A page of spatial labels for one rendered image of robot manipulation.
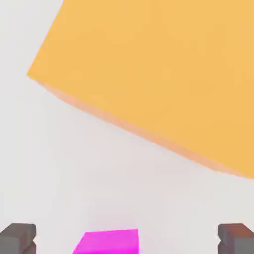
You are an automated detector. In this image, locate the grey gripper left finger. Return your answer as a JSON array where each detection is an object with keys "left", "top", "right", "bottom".
[{"left": 0, "top": 223, "right": 37, "bottom": 254}]

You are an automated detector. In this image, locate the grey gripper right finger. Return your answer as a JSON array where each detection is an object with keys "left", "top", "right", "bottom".
[{"left": 217, "top": 223, "right": 254, "bottom": 254}]

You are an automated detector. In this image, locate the small magenta cube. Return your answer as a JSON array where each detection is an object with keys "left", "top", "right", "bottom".
[{"left": 72, "top": 229, "right": 139, "bottom": 254}]

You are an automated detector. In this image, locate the large orange box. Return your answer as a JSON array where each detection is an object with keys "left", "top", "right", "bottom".
[{"left": 26, "top": 0, "right": 254, "bottom": 180}]

